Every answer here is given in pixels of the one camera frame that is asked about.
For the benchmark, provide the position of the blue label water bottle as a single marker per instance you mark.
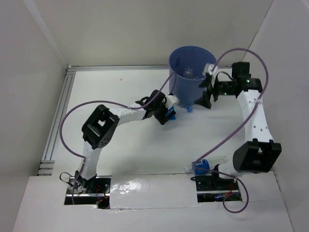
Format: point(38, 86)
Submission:
point(176, 112)

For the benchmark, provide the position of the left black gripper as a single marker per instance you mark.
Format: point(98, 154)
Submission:
point(162, 118)

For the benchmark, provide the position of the small clear bottle white cap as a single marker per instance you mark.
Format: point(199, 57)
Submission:
point(192, 74)

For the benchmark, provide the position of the crushed blue label bottle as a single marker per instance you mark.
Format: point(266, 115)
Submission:
point(202, 167)

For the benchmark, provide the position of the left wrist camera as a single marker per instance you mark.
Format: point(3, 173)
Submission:
point(171, 101)

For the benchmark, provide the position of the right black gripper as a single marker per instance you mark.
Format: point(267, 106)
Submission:
point(204, 100)

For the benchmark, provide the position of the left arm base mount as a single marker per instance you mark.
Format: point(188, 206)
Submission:
point(98, 195)

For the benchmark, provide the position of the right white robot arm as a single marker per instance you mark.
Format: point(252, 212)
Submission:
point(259, 151)

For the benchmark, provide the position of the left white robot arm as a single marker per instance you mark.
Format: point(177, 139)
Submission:
point(102, 123)

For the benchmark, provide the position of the blue plastic bin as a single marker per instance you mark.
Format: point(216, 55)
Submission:
point(187, 91)

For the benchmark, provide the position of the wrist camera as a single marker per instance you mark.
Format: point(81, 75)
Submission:
point(211, 69)
point(171, 101)

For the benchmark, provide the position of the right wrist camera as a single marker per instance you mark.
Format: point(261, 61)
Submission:
point(211, 69)

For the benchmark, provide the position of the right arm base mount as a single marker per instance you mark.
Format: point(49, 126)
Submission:
point(212, 189)

